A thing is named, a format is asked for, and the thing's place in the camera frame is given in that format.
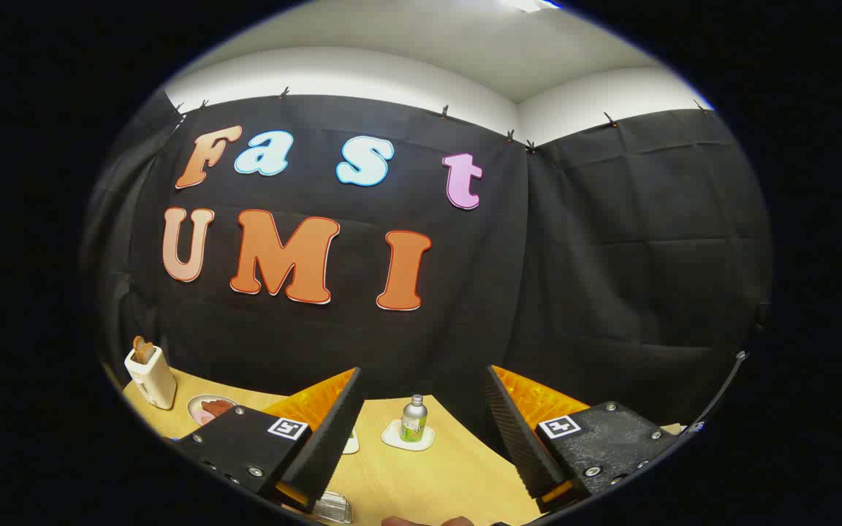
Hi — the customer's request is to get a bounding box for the silver bottle green label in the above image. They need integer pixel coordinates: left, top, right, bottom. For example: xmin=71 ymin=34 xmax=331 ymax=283
xmin=401 ymin=394 xmax=428 ymax=443

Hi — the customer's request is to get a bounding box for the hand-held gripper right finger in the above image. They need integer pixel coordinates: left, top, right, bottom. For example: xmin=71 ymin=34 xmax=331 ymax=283
xmin=485 ymin=365 xmax=683 ymax=514

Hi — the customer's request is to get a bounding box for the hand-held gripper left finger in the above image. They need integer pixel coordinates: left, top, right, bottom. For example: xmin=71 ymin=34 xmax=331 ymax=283
xmin=172 ymin=367 xmax=363 ymax=514

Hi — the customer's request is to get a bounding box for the white food plate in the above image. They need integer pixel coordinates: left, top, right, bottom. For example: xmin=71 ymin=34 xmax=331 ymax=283
xmin=187 ymin=394 xmax=240 ymax=427

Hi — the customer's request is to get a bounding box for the white square coaster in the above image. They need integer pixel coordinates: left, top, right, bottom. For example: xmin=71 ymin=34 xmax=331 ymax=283
xmin=382 ymin=419 xmax=436 ymax=451

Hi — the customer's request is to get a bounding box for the metal wire basket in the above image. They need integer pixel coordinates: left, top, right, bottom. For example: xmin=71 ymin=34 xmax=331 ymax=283
xmin=313 ymin=492 xmax=353 ymax=525

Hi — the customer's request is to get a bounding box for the white toaster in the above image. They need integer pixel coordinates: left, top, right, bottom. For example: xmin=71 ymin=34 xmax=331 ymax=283
xmin=124 ymin=345 xmax=178 ymax=410

